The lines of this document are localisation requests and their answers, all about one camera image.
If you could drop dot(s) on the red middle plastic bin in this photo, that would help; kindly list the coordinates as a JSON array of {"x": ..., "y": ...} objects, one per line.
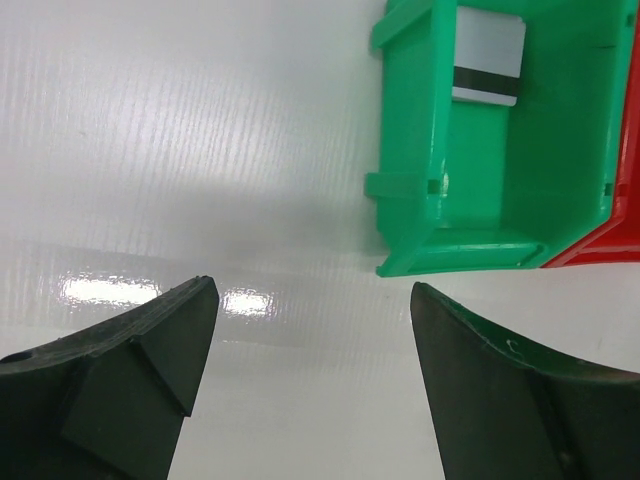
[{"x": 617, "y": 240}]

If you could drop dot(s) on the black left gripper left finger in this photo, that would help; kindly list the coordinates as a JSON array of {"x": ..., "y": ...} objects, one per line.
[{"x": 109, "y": 401}]

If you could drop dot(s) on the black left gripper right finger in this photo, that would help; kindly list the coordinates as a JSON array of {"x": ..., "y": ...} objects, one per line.
[{"x": 507, "y": 407}]

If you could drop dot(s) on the silver card in green bin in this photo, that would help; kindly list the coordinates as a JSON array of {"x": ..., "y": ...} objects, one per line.
[{"x": 488, "y": 56}]

